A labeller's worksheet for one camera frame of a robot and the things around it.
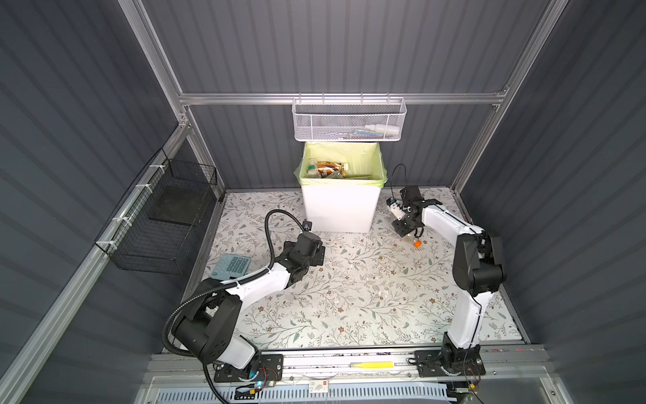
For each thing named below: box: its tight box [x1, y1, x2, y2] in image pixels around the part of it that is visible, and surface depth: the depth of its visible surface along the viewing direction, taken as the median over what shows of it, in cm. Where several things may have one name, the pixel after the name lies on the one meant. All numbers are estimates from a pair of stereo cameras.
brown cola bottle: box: [317, 160, 348, 179], surface depth 100 cm
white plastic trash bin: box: [301, 182, 382, 234], surface depth 94 cm
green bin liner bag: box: [293, 141, 388, 189], surface depth 97 cm
